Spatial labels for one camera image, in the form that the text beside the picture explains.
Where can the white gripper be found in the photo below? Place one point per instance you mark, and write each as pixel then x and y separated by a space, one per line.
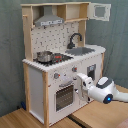
pixel 83 83

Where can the black toy stovetop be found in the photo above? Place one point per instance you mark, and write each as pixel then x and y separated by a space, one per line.
pixel 57 58

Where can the red right stove knob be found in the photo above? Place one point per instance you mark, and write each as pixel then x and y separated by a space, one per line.
pixel 74 69

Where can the grey toy sink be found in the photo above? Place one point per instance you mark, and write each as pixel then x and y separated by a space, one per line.
pixel 79 51

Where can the grey range hood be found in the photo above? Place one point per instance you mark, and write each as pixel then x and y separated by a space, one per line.
pixel 48 18

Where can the wooden toy kitchen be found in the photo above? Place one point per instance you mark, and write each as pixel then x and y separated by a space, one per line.
pixel 57 39

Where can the red stove knob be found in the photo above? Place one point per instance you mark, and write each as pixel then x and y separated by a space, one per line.
pixel 56 75
pixel 74 69

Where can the small metal pot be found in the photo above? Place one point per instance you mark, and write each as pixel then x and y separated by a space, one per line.
pixel 45 56

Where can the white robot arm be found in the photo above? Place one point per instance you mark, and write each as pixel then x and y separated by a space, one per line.
pixel 104 91

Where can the red left stove knob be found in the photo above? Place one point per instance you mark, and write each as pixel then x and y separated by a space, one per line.
pixel 56 75

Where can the white microwave door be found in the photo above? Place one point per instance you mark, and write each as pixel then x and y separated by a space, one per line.
pixel 98 11

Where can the white oven door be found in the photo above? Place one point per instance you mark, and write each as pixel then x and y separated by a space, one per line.
pixel 63 98

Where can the white dishwasher cabinet door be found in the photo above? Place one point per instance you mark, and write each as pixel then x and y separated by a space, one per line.
pixel 92 67

